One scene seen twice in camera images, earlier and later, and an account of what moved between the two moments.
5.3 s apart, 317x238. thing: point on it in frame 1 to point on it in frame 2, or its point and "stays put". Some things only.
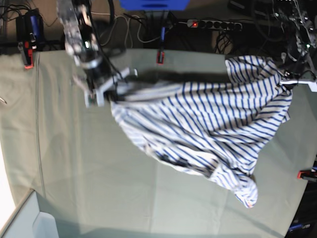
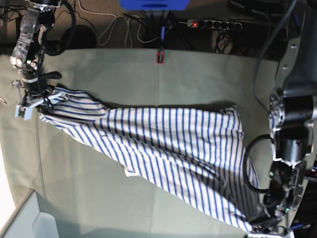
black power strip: x=214 y=25 stays put
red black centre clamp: x=160 y=57 stays put
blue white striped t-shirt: x=222 y=128 to x=195 y=155
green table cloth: x=91 y=181 stays put
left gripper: x=96 y=83 to x=37 y=100
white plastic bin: x=28 y=221 stays put
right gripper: x=290 y=80 to x=273 y=223
